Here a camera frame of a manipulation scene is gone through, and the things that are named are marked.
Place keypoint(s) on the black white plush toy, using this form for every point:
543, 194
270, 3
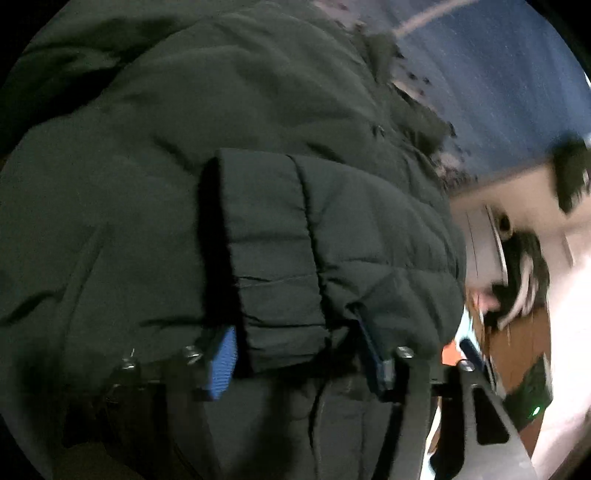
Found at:
503, 225

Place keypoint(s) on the colourful patchwork bed quilt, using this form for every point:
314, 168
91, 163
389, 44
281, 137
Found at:
472, 328

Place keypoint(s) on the black tote bag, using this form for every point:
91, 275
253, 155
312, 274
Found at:
571, 163

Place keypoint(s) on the pile of dark clothes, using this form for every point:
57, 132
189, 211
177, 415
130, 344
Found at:
528, 280

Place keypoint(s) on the blue fabric wardrobe cover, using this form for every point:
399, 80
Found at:
496, 71

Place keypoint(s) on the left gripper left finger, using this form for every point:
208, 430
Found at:
185, 382

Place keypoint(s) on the wooden headboard panel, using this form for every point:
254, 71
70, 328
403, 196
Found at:
513, 351

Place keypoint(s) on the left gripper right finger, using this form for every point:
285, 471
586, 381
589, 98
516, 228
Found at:
478, 439

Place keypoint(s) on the wooden wardrobe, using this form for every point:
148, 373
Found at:
529, 199

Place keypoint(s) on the black padded winter jacket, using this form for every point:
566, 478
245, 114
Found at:
173, 168

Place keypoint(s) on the white drawer cabinet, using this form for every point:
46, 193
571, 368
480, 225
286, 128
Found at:
486, 264

